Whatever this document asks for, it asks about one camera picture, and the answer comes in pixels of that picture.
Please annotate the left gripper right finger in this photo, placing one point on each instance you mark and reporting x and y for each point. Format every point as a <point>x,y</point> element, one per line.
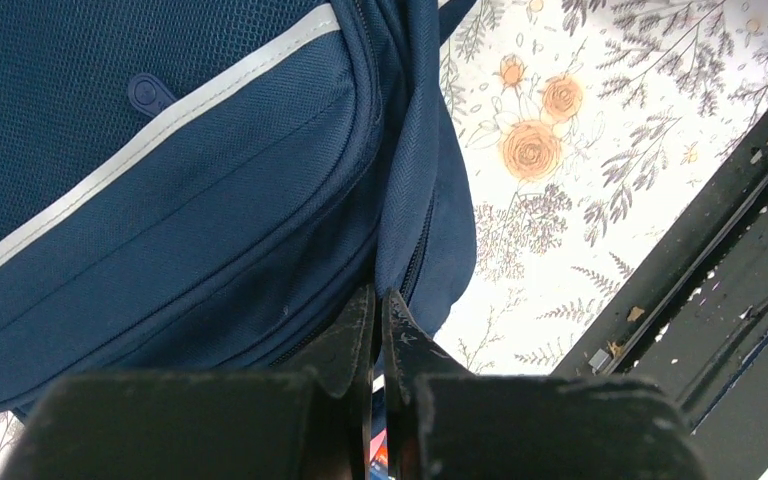
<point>444,422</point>

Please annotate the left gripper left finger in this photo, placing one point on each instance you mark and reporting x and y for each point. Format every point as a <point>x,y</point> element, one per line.
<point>306,418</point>

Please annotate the floral table cloth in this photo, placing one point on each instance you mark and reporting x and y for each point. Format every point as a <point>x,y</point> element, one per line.
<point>585,127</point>

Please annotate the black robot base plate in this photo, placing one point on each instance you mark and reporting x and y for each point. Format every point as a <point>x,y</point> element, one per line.
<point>693,317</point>

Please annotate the navy blue student backpack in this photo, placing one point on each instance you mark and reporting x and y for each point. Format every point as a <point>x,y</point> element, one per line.
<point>203,184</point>

